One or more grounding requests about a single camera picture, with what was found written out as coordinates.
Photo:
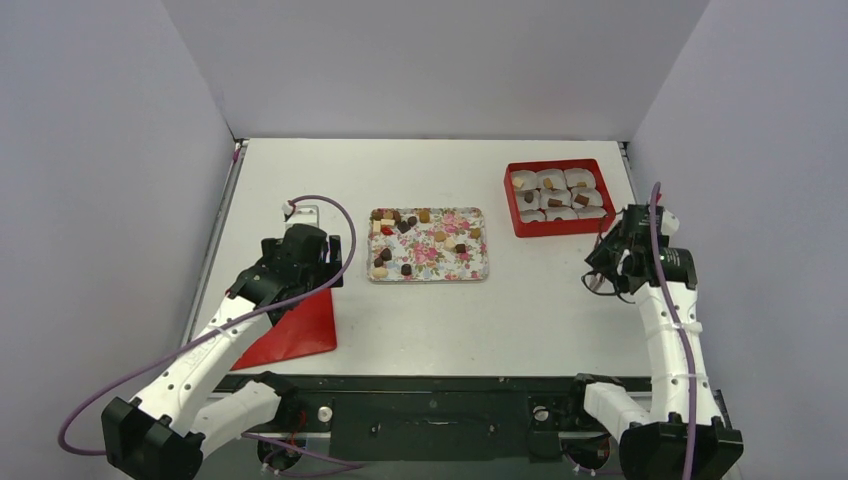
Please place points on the floral rectangular tray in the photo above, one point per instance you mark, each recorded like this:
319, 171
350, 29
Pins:
451, 248

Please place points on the red chocolate box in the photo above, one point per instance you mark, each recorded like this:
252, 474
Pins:
558, 197

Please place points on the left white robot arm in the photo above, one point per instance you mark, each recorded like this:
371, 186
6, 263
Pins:
168, 428

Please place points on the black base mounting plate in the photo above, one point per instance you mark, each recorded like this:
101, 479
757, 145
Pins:
425, 418

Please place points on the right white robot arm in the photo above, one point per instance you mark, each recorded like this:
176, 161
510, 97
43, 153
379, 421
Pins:
683, 434

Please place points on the red box lid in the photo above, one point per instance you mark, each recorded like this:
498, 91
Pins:
309, 329

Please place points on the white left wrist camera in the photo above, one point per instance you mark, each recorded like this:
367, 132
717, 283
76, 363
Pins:
300, 214

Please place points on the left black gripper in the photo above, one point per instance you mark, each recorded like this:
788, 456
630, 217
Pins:
327, 271

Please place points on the white swirl oval chocolate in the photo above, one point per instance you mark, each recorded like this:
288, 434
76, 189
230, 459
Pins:
380, 272

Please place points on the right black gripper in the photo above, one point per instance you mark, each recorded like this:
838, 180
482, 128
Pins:
607, 256

